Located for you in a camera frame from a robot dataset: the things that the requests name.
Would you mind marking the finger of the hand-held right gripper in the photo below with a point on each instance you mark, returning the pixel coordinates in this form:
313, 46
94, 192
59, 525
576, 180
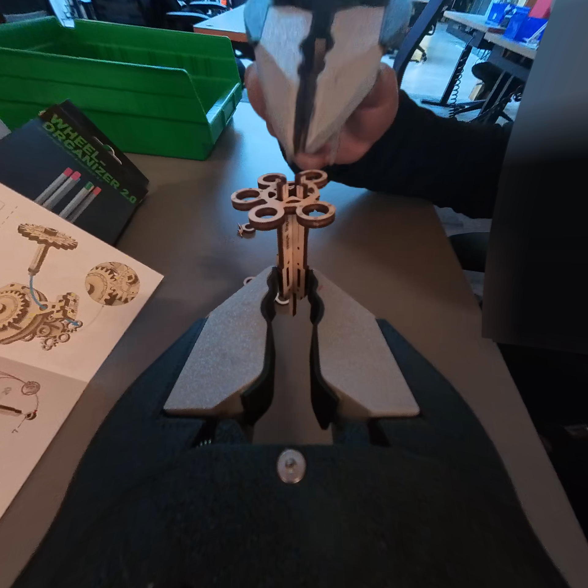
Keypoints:
280, 78
342, 82

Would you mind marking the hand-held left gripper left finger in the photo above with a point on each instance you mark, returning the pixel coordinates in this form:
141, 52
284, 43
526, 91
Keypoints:
220, 358

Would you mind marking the wooden office desk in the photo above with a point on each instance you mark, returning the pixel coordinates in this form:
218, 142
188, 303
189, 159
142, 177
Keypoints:
225, 25

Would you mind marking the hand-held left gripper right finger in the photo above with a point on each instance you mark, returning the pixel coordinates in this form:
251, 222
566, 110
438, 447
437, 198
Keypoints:
363, 358

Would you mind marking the person's right hand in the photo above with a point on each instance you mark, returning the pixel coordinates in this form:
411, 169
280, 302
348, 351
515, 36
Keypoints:
372, 124

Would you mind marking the blue boxes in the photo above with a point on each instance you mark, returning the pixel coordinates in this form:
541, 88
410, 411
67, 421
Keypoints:
519, 20

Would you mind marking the grey office desk black legs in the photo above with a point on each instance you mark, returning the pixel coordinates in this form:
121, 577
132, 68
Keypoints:
500, 46

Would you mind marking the black wheel organizer box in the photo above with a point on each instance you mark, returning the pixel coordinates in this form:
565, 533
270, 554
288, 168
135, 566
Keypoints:
59, 174

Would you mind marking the green plastic bin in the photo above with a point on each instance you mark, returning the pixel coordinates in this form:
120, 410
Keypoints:
115, 119
115, 39

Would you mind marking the person's right forearm black sleeve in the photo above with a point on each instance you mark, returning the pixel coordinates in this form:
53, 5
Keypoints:
436, 160

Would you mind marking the small wooden hook piece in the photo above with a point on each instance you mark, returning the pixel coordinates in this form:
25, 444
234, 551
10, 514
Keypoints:
246, 229

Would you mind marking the folded assembly instruction sheet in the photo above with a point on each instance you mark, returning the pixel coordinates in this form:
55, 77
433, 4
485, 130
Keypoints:
59, 298

